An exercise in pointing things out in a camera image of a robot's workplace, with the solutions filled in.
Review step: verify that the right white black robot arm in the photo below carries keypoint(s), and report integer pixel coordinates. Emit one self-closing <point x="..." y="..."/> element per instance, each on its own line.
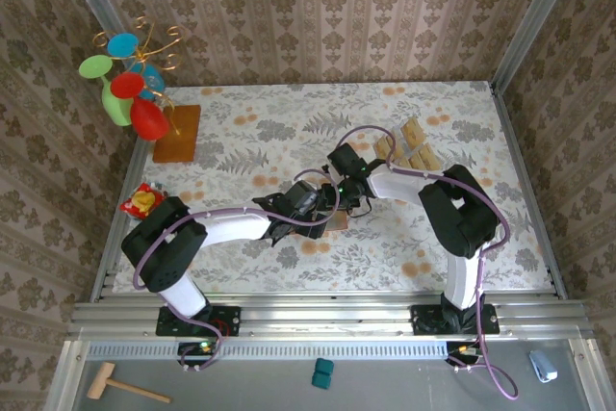
<point x="462" y="213"/>

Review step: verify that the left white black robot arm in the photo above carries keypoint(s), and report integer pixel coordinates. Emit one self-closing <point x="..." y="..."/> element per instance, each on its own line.
<point x="163" y="247"/>

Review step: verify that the gold VIP card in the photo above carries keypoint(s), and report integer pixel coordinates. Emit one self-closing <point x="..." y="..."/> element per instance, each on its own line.
<point x="414" y="132"/>
<point x="428" y="157"/>
<point x="382" y="151"/>

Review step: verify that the floral patterned tablecloth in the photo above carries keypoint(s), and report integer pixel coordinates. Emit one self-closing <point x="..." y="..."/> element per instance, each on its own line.
<point x="337" y="266"/>

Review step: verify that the teal rubber block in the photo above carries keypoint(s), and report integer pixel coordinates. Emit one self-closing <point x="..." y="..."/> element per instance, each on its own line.
<point x="322" y="372"/>

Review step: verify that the small black controller board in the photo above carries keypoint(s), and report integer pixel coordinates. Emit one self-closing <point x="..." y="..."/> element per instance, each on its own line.
<point x="197" y="353"/>
<point x="462" y="353"/>

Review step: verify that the grey metal platform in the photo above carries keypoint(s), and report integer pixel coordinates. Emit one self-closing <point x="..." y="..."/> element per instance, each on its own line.
<point x="385" y="387"/>

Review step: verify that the red plastic wine glass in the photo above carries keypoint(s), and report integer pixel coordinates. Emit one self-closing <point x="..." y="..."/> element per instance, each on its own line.
<point x="149" y="120"/>

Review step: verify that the green plastic wine glass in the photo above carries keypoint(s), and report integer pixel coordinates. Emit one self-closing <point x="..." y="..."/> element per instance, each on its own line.
<point x="115" y="103"/>

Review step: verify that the wooden mallet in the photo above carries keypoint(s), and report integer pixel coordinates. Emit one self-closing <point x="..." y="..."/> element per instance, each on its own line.
<point x="101" y="379"/>

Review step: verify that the blue plastic wine glass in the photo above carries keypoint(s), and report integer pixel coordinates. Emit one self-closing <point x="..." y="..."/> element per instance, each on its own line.
<point x="122" y="45"/>

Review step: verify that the white blue stapler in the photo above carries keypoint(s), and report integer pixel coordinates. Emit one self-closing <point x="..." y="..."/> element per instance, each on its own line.
<point x="544" y="367"/>

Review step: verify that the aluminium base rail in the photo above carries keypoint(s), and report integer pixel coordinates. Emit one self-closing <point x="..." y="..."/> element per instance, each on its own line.
<point x="327" y="319"/>

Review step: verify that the aluminium side rail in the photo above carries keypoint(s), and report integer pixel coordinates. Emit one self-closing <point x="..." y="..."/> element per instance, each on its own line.
<point x="526" y="189"/>

